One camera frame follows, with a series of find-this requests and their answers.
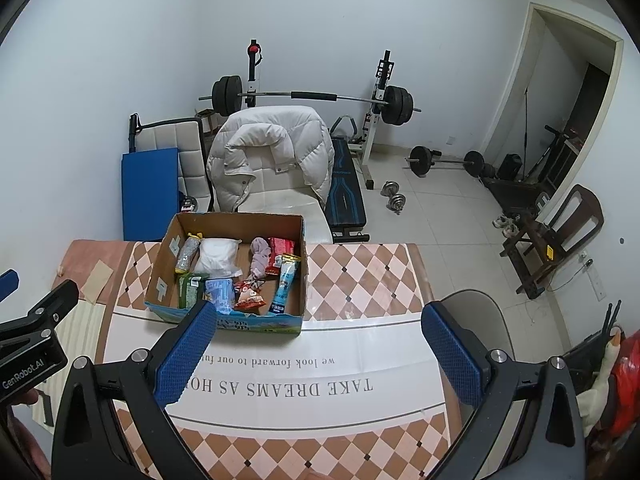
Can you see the black and blue weight bench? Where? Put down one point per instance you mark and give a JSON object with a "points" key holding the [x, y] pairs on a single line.
{"points": [[345, 200]]}

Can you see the clear bag with yellow tie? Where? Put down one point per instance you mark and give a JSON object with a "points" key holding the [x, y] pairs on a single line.
{"points": [[187, 257]]}

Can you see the brown wooden chair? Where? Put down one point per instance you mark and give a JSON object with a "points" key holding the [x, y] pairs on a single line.
{"points": [[590, 210]]}

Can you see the white plastic bag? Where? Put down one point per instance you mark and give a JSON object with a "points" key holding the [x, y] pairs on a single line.
{"points": [[217, 257]]}

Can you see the short barbell with black plates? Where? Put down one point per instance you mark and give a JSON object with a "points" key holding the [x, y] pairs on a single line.
{"points": [[419, 161]]}

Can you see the red snack packet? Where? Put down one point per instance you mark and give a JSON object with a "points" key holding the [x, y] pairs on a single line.
{"points": [[281, 247]]}

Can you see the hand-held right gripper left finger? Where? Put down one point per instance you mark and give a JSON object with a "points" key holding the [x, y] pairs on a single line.
{"points": [[185, 355]]}

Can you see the dark low bench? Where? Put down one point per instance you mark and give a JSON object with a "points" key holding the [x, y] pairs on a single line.
{"points": [[515, 195]]}

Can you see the black metal bar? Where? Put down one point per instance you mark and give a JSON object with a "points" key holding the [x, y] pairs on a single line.
{"points": [[133, 132]]}

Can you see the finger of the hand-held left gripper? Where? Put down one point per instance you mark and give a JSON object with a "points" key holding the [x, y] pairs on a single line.
{"points": [[7, 284], [50, 305]]}

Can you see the white power strip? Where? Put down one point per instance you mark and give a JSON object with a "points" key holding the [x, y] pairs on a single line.
{"points": [[596, 282]]}

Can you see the red plastic bag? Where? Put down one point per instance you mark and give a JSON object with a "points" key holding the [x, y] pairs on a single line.
{"points": [[627, 385]]}

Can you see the long blue snack bar packet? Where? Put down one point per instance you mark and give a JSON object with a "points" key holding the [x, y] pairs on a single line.
{"points": [[285, 285]]}

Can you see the black router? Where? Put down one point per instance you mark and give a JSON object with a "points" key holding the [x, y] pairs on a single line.
{"points": [[610, 322]]}

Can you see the long barbell with black plates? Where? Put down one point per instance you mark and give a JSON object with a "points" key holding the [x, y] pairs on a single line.
{"points": [[226, 96]]}

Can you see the cardboard box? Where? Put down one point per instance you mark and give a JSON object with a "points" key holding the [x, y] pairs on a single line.
{"points": [[260, 324]]}

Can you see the tan paper piece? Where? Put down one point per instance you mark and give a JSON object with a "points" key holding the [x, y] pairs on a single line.
{"points": [[97, 282]]}

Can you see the green packet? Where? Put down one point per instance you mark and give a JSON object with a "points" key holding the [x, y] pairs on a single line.
{"points": [[190, 290]]}

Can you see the black metal frame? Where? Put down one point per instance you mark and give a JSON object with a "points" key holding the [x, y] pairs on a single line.
{"points": [[585, 355]]}

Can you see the black speaker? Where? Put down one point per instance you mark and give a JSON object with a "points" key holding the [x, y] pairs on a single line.
{"points": [[510, 167]]}

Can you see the grey sock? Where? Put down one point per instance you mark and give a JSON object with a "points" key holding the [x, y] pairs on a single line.
{"points": [[260, 257]]}

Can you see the small dark bracket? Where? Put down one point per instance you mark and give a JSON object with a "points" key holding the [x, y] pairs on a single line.
{"points": [[46, 410]]}

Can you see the white puffer jacket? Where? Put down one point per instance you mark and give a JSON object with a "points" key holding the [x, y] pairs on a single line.
{"points": [[270, 155]]}

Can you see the person's left hand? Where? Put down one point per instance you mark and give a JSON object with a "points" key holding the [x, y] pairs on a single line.
{"points": [[30, 445]]}

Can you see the light blue snack packet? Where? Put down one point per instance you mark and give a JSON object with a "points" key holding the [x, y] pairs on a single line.
{"points": [[220, 292]]}

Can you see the white tufted chair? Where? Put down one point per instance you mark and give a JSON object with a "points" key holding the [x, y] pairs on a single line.
{"points": [[192, 160]]}

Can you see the white door frame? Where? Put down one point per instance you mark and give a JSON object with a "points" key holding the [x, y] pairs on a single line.
{"points": [[514, 85]]}

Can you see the checkered tablecloth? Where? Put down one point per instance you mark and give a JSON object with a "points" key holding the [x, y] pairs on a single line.
{"points": [[350, 410]]}

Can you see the white bench press rack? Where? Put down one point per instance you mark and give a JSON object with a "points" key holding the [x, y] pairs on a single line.
{"points": [[370, 130]]}

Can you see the blue folded mat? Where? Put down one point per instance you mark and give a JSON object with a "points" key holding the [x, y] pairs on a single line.
{"points": [[150, 195]]}

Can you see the chrome dumbbell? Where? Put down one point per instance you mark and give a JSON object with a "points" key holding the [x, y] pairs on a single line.
{"points": [[388, 189], [396, 203]]}

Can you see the grey plastic chair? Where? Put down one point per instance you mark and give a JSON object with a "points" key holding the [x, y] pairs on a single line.
{"points": [[475, 310]]}

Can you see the white goose plush toy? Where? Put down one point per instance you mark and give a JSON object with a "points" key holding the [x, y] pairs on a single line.
{"points": [[595, 400]]}

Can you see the orange cartoon snack packet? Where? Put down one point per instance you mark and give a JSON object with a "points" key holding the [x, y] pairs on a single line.
{"points": [[250, 300]]}

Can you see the black exercise machine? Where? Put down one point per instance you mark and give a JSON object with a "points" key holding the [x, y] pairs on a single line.
{"points": [[550, 160]]}

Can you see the white shoe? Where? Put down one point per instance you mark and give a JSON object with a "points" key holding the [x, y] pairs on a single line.
{"points": [[500, 221], [511, 228]]}

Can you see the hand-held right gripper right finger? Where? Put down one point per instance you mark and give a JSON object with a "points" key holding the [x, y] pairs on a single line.
{"points": [[450, 355]]}

